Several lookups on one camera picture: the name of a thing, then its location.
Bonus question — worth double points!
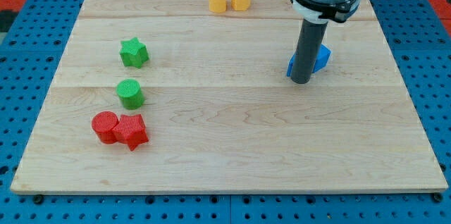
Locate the blue block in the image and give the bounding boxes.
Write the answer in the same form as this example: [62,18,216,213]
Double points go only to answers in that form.
[286,44,332,77]

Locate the yellow heart block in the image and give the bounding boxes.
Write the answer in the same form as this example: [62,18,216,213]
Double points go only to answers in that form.
[209,0,227,13]

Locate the green circle block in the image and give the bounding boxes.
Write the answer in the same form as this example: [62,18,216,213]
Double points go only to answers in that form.
[116,78,144,110]

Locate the red star block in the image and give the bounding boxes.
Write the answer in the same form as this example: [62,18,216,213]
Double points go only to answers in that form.
[112,114,149,151]

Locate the wooden board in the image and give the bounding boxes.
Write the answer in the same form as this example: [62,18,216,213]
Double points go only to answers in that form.
[11,0,448,195]

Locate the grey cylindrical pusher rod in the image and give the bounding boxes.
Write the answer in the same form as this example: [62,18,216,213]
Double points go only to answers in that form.
[290,20,328,84]

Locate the red circle block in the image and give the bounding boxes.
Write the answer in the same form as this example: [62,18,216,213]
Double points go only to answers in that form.
[91,111,118,144]

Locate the green star block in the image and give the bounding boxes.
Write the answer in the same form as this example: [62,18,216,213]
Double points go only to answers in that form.
[119,37,149,68]

